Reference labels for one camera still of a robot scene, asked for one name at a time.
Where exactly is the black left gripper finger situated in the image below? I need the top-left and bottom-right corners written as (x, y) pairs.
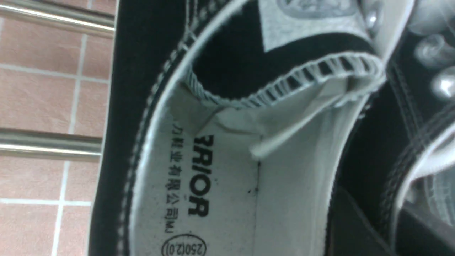
top-left (325, 187), bottom-right (395, 256)

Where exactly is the pink checkered tablecloth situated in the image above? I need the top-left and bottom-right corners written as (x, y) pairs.
top-left (0, 19), bottom-right (113, 256)

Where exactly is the black canvas sneaker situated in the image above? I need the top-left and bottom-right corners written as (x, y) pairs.
top-left (338, 0), bottom-right (455, 256)
top-left (86, 0), bottom-right (414, 256)

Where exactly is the steel shoe rack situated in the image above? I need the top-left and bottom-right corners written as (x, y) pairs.
top-left (0, 0), bottom-right (115, 162)

